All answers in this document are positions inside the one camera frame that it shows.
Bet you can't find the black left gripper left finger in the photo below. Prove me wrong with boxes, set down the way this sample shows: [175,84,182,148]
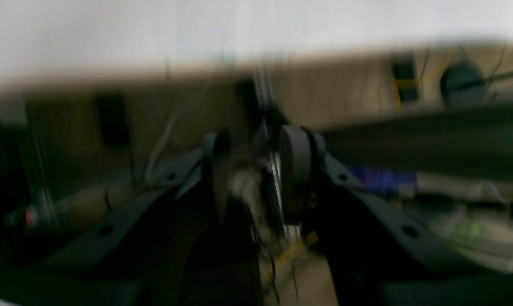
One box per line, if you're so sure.
[0,128,232,306]

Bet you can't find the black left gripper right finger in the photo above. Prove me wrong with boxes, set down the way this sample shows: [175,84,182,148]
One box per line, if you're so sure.
[280,125,513,306]

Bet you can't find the blue box under table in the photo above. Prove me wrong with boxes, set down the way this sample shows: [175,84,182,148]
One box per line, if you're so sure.
[348,165,417,194]

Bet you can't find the yellow cable on floor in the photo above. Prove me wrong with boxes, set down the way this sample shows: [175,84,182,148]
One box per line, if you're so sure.
[391,51,452,117]

